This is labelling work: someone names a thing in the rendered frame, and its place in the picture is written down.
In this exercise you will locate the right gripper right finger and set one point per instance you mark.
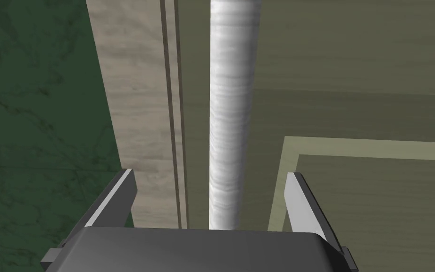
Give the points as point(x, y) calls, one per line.
point(308, 209)

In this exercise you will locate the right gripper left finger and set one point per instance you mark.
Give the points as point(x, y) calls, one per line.
point(112, 206)

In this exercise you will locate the olive green panelled door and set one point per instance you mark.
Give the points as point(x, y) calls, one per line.
point(353, 94)

